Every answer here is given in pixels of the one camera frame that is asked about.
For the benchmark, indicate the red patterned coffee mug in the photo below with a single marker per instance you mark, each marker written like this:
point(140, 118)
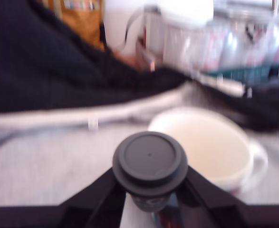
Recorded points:
point(201, 142)

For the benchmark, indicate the dark green box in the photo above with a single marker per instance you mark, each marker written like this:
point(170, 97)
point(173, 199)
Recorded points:
point(248, 72)

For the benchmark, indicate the silver tin, black logo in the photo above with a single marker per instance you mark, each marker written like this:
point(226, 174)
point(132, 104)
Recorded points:
point(239, 45)

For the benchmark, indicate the dark grey coffee capsule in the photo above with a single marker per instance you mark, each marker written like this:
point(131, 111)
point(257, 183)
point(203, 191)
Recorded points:
point(150, 154)

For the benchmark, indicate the black and grey cloth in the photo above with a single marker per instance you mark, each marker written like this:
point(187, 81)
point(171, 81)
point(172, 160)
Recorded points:
point(34, 71)

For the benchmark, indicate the yellow coffee bag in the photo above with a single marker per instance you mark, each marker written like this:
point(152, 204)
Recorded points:
point(82, 26)

